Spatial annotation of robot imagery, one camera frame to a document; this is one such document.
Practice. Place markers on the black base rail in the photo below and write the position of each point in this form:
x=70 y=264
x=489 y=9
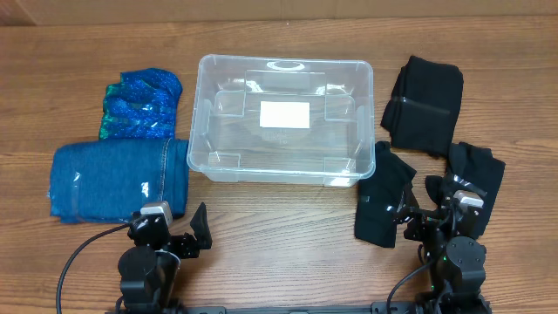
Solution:
x=374 y=308

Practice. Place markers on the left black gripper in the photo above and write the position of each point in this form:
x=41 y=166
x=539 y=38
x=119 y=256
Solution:
x=201 y=234

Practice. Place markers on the black taped garment right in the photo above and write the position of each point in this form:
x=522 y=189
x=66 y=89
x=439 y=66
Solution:
x=477 y=166

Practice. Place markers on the blue denim jeans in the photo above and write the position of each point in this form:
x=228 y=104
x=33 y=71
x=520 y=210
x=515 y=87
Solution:
x=108 y=180

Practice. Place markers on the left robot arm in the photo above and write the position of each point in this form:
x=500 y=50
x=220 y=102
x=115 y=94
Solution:
x=149 y=268

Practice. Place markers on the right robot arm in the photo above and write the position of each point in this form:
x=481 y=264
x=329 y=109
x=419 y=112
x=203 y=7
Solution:
x=448 y=249

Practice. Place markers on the clear plastic storage bin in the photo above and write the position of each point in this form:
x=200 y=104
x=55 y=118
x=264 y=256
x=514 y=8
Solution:
x=227 y=143

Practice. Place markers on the large folded black garment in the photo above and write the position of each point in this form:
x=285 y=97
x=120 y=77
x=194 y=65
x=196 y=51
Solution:
x=424 y=106

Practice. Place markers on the shiny blue sequin fabric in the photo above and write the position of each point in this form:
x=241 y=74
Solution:
x=143 y=105

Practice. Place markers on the white label in bin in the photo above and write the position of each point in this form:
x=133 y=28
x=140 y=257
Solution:
x=294 y=115

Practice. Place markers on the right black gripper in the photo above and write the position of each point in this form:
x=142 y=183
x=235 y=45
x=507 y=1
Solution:
x=422 y=219

